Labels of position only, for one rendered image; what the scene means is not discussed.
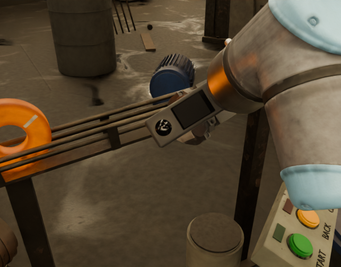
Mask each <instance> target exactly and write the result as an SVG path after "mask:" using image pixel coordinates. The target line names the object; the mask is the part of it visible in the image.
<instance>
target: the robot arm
mask: <svg viewBox="0 0 341 267"><path fill-rule="evenodd" d="M224 44H225V45H226V46H225V48H224V49H223V50H221V51H220V53H219V54H218V55H217V56H216V57H215V58H214V59H213V60H212V61H211V63H210V65H209V68H208V70H207V79H206V80H204V81H202V82H200V83H198V84H196V85H195V86H194V88H193V90H191V89H189V88H188V89H186V90H184V91H182V90H181V91H179V92H177V93H176V94H175V96H173V97H171V98H170V100H169V101H168V106H167V107H166V108H164V109H163V110H161V111H160V112H158V113H156V114H155V115H153V116H151V117H150V118H148V119H147V120H145V125H146V127H147V129H148V131H149V132H150V134H151V135H152V137H153V139H154V140H155V142H156V144H157V145H158V147H160V148H163V147H165V146H167V145H168V144H170V143H172V142H173V141H175V140H178V141H180V142H182V143H185V144H189V145H199V144H201V143H202V142H204V141H206V140H207V139H208V138H210V137H211V136H210V134H209V133H210V132H212V131H214V130H215V126H216V125H217V126H218V125H219V124H221V123H223V122H224V121H226V120H227V119H229V118H231V117H232V116H234V115H236V114H250V113H252V112H255V111H257V110H258V109H260V108H262V107H263V106H264V107H265V111H266V115H267V119H268V123H269V126H270V130H271V133H272V137H273V141H274V145H275V149H276V152H277V157H278V161H279V164H280V167H281V172H280V176H281V178H282V180H283V181H284V182H285V185H286V189H287V192H288V195H289V198H290V201H291V203H292V204H293V205H294V206H295V207H296V208H298V209H300V210H304V211H311V210H326V209H338V208H341V0H268V2H267V4H266V5H265V6H264V7H263V8H262V9H261V10H260V11H259V12H258V13H257V14H256V15H255V16H254V17H253V18H252V19H251V20H250V21H249V22H248V23H247V24H246V25H245V26H244V27H243V28H242V29H241V31H240V32H239V33H238V34H237V35H236V36H235V37H234V38H233V39H230V38H228V39H226V40H225V42H224Z"/></svg>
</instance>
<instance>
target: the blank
mask: <svg viewBox="0 0 341 267"><path fill-rule="evenodd" d="M5 125H15V126H19V127H21V128H22V129H23V130H24V131H25V132H26V133H27V137H26V139H25V141H24V142H23V143H21V144H20V145H18V146H15V147H4V146H1V145H0V157H3V156H6V155H10V154H14V153H17V152H20V151H23V150H26V149H29V148H33V147H36V146H40V145H43V144H46V143H50V142H51V130H50V126H49V123H48V120H47V118H46V117H45V115H44V114H43V113H42V112H41V111H40V110H39V109H38V108H37V107H36V106H34V105H33V104H31V103H29V102H26V101H23V100H19V99H0V127H2V126H5ZM47 151H48V149H46V150H43V151H40V152H37V153H34V154H30V155H27V156H23V157H20V158H17V159H14V160H11V161H8V162H5V163H1V164H0V166H4V165H7V164H10V163H14V162H17V161H20V160H23V159H26V158H29V157H32V156H36V155H39V154H42V153H46V152H47ZM37 162H39V161H36V162H33V163H30V164H26V165H23V166H20V167H17V168H14V169H11V170H8V171H5V172H4V173H9V172H18V171H22V170H25V169H27V168H29V167H31V166H33V165H35V164H36V163H37Z"/></svg>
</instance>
